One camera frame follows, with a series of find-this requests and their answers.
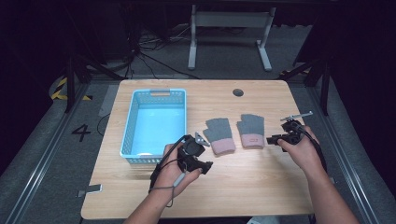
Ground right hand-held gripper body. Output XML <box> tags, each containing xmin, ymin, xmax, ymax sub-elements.
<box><xmin>278</xmin><ymin>110</ymin><xmax>314</xmax><ymax>153</ymax></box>

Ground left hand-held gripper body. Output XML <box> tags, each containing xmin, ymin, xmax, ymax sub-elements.
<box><xmin>177</xmin><ymin>132</ymin><xmax>211</xmax><ymax>171</ymax></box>

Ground thin black cable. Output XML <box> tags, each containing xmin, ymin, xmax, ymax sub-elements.
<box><xmin>96</xmin><ymin>113</ymin><xmax>112</xmax><ymax>137</ymax></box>

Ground white metal desk frame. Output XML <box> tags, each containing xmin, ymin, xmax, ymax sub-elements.
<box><xmin>187</xmin><ymin>4</ymin><xmax>277</xmax><ymax>72</ymax></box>

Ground yellow black hazard tape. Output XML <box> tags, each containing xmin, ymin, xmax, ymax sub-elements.
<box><xmin>50</xmin><ymin>77</ymin><xmax>93</xmax><ymax>102</ymax></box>

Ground black floor cables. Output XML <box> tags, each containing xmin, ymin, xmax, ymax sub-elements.
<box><xmin>124</xmin><ymin>26</ymin><xmax>202</xmax><ymax>80</ymax></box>

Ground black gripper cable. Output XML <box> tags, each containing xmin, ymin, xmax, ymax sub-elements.
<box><xmin>148</xmin><ymin>133</ymin><xmax>191</xmax><ymax>194</ymax></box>
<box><xmin>290</xmin><ymin>121</ymin><xmax>329</xmax><ymax>174</ymax></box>

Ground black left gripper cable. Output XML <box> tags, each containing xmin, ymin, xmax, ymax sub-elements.
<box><xmin>148</xmin><ymin>133</ymin><xmax>191</xmax><ymax>194</ymax></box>

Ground black metal stand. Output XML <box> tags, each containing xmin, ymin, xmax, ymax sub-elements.
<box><xmin>64</xmin><ymin>50</ymin><xmax>125</xmax><ymax>114</ymax></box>
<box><xmin>279</xmin><ymin>57</ymin><xmax>332</xmax><ymax>117</ymax></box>

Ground person's left hand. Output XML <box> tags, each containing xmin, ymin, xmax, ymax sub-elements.
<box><xmin>153</xmin><ymin>143</ymin><xmax>204</xmax><ymax>199</ymax></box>

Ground grey pink knit glove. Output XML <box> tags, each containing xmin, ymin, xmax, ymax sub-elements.
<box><xmin>203</xmin><ymin>117</ymin><xmax>236</xmax><ymax>156</ymax></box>

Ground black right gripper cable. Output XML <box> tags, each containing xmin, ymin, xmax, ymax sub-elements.
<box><xmin>290</xmin><ymin>121</ymin><xmax>329</xmax><ymax>174</ymax></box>

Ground grey pink glove with label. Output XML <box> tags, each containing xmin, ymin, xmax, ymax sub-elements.
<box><xmin>236</xmin><ymin>113</ymin><xmax>266</xmax><ymax>149</ymax></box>

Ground grey tape piece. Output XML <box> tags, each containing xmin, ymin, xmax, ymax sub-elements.
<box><xmin>76</xmin><ymin>183</ymin><xmax>104</xmax><ymax>199</ymax></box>

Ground person's right hand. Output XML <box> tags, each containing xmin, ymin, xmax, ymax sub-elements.
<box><xmin>276</xmin><ymin>125</ymin><xmax>327</xmax><ymax>179</ymax></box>

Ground light blue plastic basket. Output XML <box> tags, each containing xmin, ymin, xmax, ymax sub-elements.
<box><xmin>120</xmin><ymin>88</ymin><xmax>188</xmax><ymax>165</ymax></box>

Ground grey wrist strap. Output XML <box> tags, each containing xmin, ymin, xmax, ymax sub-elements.
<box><xmin>151</xmin><ymin>172</ymin><xmax>188</xmax><ymax>208</ymax></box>

